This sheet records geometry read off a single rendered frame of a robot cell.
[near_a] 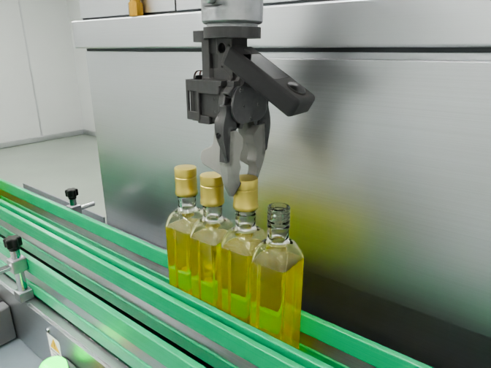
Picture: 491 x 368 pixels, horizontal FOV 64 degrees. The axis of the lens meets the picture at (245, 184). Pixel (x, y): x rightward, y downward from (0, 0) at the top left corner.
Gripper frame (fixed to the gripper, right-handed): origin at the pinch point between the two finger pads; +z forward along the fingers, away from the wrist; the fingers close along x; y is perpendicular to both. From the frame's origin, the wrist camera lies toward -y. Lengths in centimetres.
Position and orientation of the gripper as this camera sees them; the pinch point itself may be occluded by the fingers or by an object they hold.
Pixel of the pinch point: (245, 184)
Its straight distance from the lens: 53.6
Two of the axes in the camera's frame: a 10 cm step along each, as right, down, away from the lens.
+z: 0.0, 9.5, 3.2
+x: -6.2, 2.5, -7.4
